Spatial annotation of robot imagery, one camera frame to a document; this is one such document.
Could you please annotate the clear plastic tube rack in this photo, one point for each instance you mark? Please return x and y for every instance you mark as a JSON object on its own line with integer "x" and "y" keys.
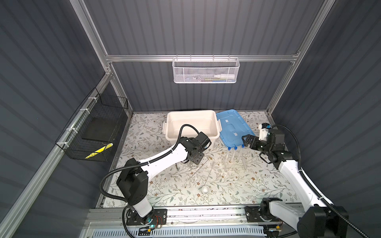
{"x": 232, "y": 166}

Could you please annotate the white bottle in basket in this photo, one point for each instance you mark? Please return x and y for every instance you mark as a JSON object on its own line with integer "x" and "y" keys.
{"x": 225, "y": 76}

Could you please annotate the white plastic storage box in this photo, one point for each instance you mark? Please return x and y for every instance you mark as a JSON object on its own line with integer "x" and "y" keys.
{"x": 204, "y": 121}

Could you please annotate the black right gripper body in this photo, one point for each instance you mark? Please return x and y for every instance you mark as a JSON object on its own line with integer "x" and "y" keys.
{"x": 260, "y": 145}

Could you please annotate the black foam pad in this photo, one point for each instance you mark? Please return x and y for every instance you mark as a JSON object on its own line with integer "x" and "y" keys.
{"x": 100, "y": 130}

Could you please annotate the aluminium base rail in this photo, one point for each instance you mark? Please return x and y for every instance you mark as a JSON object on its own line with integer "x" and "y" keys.
{"x": 215, "y": 221}

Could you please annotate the blue plastic box lid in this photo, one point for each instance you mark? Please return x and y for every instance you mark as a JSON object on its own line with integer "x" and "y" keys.
{"x": 233, "y": 127}

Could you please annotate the yellow black striped tape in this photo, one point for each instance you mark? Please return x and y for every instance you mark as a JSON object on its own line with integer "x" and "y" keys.
{"x": 101, "y": 150}

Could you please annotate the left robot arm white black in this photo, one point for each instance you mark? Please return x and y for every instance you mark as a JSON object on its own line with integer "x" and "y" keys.
{"x": 135, "y": 175}

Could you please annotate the black wire wall basket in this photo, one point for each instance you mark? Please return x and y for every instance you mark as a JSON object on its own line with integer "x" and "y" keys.
{"x": 98, "y": 105}

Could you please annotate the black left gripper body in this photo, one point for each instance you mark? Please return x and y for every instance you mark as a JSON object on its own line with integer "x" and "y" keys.
{"x": 198, "y": 158}

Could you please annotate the white wire mesh basket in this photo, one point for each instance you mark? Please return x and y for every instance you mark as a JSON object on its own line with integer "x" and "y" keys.
{"x": 201, "y": 71}

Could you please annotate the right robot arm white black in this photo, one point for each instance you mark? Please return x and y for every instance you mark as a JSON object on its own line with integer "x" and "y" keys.
{"x": 320, "y": 217}

